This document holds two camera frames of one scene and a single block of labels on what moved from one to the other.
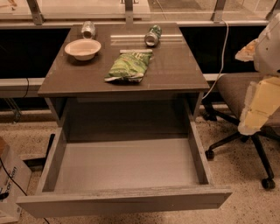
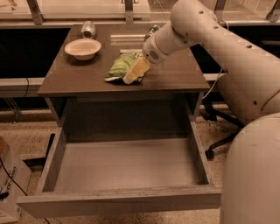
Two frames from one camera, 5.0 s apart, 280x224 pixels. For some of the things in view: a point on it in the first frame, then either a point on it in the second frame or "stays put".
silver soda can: (88, 30) stays put
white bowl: (82, 49) stays put
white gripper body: (269, 51) → (152, 52)
